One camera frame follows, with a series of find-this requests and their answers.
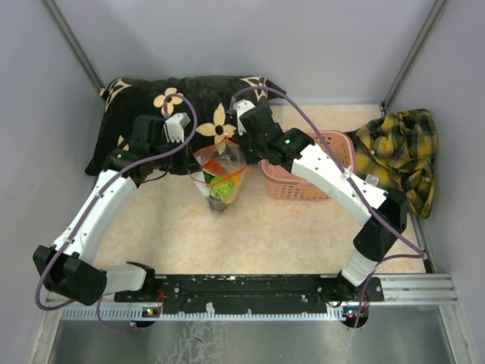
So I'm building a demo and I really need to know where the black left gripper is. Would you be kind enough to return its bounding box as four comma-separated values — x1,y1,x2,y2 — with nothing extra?
149,136,202,175

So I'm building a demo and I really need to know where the clear zip top bag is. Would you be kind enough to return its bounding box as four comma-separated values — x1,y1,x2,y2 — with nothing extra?
189,137,248,212

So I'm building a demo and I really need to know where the watermelon slice toy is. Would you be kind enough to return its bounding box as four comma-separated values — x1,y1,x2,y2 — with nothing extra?
202,159,227,176

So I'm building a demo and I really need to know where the green custard apple toy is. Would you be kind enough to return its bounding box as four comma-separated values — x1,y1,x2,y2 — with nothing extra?
210,176,236,203

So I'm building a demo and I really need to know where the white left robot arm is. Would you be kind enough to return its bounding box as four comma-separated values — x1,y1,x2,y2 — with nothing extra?
33,113,193,306

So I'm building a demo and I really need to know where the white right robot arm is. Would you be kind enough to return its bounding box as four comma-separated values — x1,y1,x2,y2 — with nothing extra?
233,100,408,301

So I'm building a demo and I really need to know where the pink plastic basket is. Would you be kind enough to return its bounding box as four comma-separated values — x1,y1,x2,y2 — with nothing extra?
258,130,357,201

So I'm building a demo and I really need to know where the black floral pillow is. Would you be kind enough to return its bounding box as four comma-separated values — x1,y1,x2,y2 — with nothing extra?
85,75,285,176

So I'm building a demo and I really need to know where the yellow plaid shirt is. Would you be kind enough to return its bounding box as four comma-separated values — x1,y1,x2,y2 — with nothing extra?
346,109,438,218

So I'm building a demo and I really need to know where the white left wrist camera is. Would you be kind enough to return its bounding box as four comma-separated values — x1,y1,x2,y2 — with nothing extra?
164,113,190,143

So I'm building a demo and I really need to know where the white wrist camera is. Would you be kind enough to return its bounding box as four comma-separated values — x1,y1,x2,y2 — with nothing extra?
164,113,190,143
230,99,255,123

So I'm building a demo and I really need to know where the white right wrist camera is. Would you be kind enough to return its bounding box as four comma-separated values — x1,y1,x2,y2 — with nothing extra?
230,99,255,123

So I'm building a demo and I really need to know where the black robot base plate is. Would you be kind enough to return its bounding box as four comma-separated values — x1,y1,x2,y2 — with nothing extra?
114,275,361,315

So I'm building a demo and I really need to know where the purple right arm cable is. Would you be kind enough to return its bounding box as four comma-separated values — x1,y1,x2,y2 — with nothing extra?
230,86,427,329

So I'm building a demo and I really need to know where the aluminium frame rail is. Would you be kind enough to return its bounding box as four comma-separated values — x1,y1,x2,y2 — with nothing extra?
61,273,457,322

